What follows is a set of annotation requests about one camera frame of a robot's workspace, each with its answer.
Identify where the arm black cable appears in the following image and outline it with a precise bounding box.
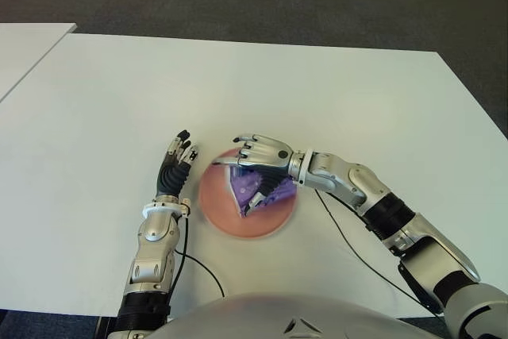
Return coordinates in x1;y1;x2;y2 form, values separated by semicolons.
173;215;227;299
314;190;442;317

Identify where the pink round plate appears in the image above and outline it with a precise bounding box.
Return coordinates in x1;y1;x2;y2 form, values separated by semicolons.
198;148;300;239

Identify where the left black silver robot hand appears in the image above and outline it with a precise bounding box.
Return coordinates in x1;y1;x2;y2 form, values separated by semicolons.
155;129;202;199

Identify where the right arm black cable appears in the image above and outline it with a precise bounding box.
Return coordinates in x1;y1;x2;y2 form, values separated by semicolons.
314;190;442;317

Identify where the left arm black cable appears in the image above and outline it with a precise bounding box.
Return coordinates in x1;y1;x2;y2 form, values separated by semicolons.
173;215;227;299

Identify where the metal table leg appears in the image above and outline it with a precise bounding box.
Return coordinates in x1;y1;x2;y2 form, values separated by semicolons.
94;317;114;339

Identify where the purple tissue paper pack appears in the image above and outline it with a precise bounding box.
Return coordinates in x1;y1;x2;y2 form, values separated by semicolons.
226;166;296;219

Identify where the silver robot torso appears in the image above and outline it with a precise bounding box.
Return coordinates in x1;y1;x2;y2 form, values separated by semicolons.
138;292;452;339

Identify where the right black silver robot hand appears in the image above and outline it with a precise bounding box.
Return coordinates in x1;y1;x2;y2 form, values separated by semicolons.
212;133;297;218

